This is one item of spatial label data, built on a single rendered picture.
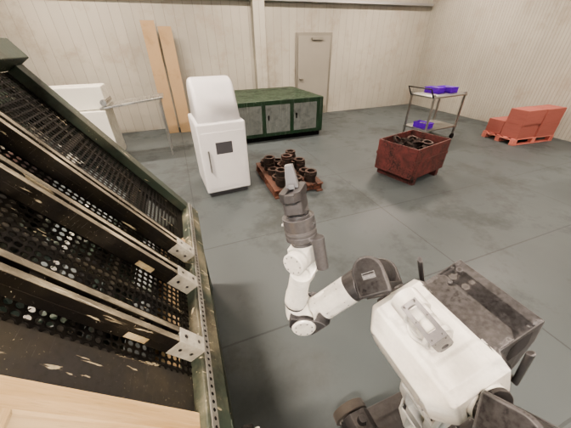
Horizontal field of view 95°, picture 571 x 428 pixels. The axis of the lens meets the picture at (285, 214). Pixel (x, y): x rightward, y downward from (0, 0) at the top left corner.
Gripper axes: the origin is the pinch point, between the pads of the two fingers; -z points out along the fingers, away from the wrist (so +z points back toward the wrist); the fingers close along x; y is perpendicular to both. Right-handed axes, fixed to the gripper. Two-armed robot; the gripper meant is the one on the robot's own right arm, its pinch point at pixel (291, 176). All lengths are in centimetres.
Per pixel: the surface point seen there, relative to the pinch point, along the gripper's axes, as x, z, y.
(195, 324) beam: -10, 61, 56
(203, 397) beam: 14, 68, 40
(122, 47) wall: -535, -236, 477
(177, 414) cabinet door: 24, 62, 42
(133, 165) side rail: -74, -4, 118
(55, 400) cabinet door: 40, 33, 50
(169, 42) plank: -567, -226, 376
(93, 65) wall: -502, -207, 543
